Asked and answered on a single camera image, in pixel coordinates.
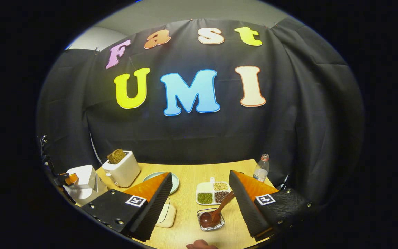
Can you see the yellow soybeans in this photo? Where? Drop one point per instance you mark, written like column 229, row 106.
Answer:
column 220, row 186

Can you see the brown wooden spoon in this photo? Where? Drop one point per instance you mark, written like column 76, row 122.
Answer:
column 209, row 218

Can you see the brown bread slice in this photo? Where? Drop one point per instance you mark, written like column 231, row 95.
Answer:
column 116, row 156

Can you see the clear chopstick holder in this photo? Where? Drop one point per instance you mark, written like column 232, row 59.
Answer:
column 219, row 224

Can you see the white rice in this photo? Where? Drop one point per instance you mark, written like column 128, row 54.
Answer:
column 205, row 187

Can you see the beige rectangular board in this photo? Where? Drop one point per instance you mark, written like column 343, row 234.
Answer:
column 168, row 216

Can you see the green mung beans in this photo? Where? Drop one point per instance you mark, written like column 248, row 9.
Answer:
column 205, row 198

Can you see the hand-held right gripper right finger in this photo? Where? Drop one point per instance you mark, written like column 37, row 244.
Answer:
column 249, row 211

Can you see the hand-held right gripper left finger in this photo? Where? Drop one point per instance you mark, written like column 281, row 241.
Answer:
column 150, row 211

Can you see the black backdrop cloth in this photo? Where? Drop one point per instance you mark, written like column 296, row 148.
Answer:
column 288, row 121

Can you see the dark red beans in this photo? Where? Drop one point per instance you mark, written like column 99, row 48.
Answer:
column 220, row 196

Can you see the white rice cooker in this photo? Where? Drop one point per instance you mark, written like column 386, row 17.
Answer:
column 81, row 176

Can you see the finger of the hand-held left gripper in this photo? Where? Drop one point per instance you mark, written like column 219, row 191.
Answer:
column 71, row 179
column 47, row 155

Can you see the white divided dish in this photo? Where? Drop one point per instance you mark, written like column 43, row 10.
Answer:
column 212, row 192

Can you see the pale green plate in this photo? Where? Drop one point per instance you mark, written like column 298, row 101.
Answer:
column 175, row 185

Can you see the clear plastic water bottle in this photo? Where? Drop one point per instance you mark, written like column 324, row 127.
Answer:
column 261, row 171

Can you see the white toaster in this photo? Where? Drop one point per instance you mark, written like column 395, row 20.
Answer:
column 124, row 171

